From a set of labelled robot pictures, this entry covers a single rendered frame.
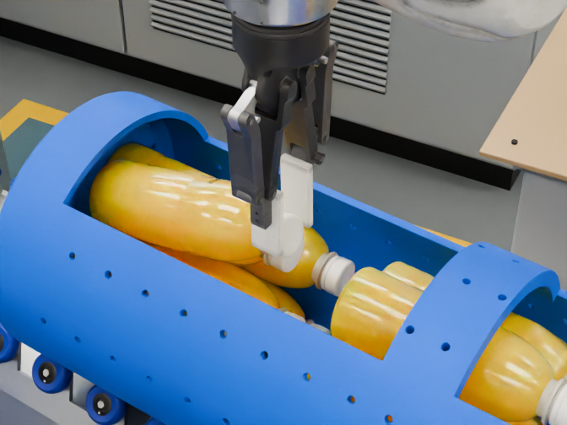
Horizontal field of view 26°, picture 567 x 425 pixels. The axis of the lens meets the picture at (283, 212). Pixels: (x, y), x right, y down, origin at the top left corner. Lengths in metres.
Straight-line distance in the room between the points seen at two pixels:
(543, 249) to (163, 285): 0.71
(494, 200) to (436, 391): 2.05
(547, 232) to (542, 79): 0.20
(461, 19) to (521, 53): 2.03
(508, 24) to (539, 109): 0.87
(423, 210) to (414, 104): 0.25
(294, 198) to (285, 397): 0.18
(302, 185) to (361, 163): 2.02
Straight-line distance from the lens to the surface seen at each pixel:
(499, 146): 1.53
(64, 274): 1.14
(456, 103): 2.89
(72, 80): 3.40
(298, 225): 1.08
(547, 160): 1.52
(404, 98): 2.94
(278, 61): 0.92
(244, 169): 0.97
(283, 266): 1.18
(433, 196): 3.00
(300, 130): 1.02
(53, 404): 1.35
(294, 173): 1.05
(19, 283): 1.18
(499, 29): 0.74
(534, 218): 1.63
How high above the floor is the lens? 1.95
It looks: 42 degrees down
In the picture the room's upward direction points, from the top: straight up
